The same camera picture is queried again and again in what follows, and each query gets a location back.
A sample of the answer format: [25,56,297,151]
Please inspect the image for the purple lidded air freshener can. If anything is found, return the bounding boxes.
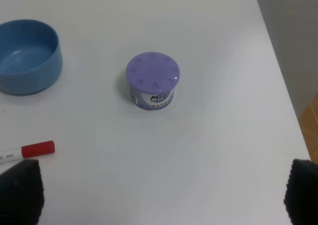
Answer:
[126,52,180,110]

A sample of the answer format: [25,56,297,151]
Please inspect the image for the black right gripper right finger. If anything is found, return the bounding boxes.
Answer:
[284,159,318,225]

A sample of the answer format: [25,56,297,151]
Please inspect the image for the red capped white marker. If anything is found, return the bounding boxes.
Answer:
[0,141,55,164]

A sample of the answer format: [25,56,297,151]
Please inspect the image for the blue plastic bowl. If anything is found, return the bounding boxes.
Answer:
[0,19,63,95]

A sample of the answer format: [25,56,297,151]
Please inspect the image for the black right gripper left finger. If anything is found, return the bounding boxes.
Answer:
[0,159,45,225]

